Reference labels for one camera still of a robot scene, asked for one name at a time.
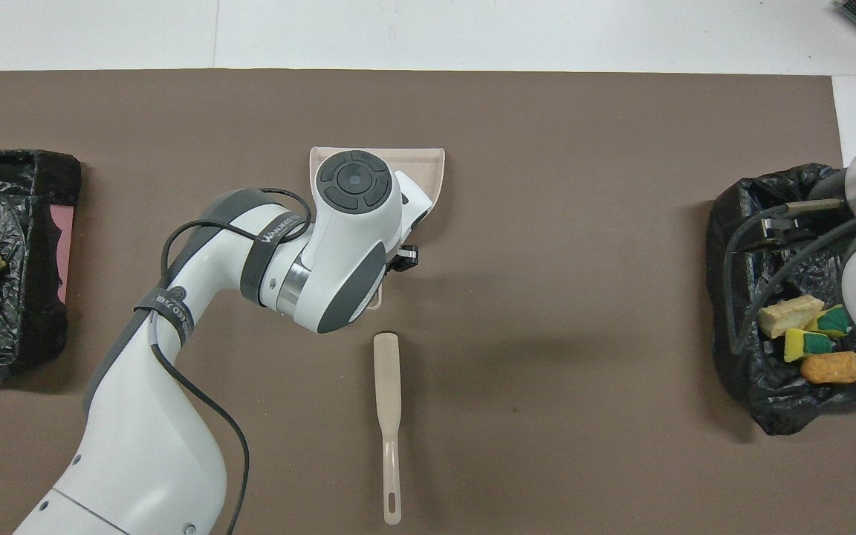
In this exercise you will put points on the brown table mat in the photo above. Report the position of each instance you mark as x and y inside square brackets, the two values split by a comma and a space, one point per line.
[547, 297]

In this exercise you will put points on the notched yellow sponge piece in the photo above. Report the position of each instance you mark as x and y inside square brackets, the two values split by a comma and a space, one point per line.
[796, 343]

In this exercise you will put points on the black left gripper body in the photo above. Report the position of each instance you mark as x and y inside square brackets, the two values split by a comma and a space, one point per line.
[404, 257]

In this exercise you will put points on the beige brush black bristles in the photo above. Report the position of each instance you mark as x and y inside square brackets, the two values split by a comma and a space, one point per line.
[387, 379]

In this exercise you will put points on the pale bread chunk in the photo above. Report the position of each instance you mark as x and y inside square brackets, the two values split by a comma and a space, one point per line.
[788, 316]

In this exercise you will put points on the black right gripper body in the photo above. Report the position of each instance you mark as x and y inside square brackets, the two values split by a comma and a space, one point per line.
[777, 227]

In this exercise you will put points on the pink bin black bag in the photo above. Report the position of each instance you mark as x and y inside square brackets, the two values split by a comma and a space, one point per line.
[27, 312]

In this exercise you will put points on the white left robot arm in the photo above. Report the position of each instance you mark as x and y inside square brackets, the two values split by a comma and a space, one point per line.
[324, 245]

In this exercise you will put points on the bin lined black bag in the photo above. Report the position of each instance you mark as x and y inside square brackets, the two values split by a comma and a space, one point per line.
[740, 371]

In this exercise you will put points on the beige plastic dustpan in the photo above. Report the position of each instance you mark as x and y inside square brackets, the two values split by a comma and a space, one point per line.
[428, 167]

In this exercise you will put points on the brown oval bread roll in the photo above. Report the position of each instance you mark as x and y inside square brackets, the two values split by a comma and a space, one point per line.
[833, 368]

